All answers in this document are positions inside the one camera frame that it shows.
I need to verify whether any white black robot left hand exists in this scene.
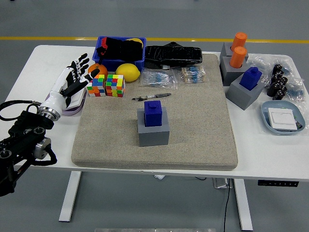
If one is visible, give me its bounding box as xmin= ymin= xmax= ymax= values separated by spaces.
xmin=40 ymin=53 xmax=100 ymax=116

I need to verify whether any blue square seal with knob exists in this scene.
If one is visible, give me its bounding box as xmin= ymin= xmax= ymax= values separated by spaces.
xmin=143 ymin=100 xmax=163 ymax=128
xmin=239 ymin=66 xmax=263 ymax=91

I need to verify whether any grey seal holder block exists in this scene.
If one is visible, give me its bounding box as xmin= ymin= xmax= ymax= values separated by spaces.
xmin=226 ymin=73 xmax=265 ymax=111
xmin=220 ymin=43 xmax=249 ymax=61
xmin=137 ymin=107 xmax=170 ymax=147
xmin=219 ymin=56 xmax=247 ymax=87

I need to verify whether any orange cylinder seal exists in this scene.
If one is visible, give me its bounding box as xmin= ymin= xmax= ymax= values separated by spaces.
xmin=229 ymin=46 xmax=248 ymax=69
xmin=231 ymin=32 xmax=248 ymax=49

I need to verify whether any purple tray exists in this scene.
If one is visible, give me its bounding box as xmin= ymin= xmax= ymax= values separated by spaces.
xmin=45 ymin=90 xmax=87 ymax=117

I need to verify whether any multicolour puzzle cube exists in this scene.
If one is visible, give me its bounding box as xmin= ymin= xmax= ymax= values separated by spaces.
xmin=105 ymin=73 xmax=126 ymax=98
xmin=86 ymin=73 xmax=107 ymax=98

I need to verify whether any orange fruit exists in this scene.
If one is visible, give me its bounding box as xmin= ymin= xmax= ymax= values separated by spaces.
xmin=87 ymin=63 xmax=109 ymax=78

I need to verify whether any blue plastic bin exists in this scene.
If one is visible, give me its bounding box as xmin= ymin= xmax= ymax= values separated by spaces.
xmin=92 ymin=36 xmax=147 ymax=72

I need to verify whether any yellow lemon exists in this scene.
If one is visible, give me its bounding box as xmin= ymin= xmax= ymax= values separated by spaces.
xmin=115 ymin=63 xmax=141 ymax=82

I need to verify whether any black cloth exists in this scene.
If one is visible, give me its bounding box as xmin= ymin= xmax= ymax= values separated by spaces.
xmin=96 ymin=36 xmax=143 ymax=61

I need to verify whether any clear bag of resistors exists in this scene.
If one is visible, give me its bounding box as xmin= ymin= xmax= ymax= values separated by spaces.
xmin=139 ymin=68 xmax=179 ymax=90
xmin=173 ymin=65 xmax=207 ymax=85

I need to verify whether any black marker pen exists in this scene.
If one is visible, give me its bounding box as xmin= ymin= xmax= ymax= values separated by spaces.
xmin=131 ymin=93 xmax=172 ymax=102

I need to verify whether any white table leg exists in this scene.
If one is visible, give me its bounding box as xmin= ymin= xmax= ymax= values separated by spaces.
xmin=58 ymin=171 xmax=82 ymax=222
xmin=233 ymin=178 xmax=253 ymax=232

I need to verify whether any grey-brown fabric mat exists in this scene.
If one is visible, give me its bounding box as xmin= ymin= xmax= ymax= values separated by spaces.
xmin=71 ymin=53 xmax=239 ymax=171

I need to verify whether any grey box under table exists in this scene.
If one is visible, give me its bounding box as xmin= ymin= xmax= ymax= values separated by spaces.
xmin=212 ymin=178 xmax=234 ymax=189

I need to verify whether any blue-grey tray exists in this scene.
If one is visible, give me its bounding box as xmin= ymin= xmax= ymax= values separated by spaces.
xmin=261 ymin=100 xmax=306 ymax=135

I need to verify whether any black capacitors cluster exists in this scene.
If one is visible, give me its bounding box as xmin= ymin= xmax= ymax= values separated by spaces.
xmin=267 ymin=63 xmax=289 ymax=101

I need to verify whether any black table control panel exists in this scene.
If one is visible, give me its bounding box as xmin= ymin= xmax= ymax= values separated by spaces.
xmin=257 ymin=180 xmax=299 ymax=188

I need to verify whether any white wall switch panel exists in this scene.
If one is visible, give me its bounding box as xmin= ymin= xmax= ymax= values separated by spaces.
xmin=267 ymin=107 xmax=297 ymax=131
xmin=69 ymin=88 xmax=87 ymax=109

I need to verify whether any red strap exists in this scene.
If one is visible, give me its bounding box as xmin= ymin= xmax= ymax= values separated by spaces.
xmin=100 ymin=38 xmax=108 ymax=58

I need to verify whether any black power cable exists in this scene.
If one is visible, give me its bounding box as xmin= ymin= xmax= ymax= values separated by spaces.
xmin=223 ymin=178 xmax=232 ymax=232

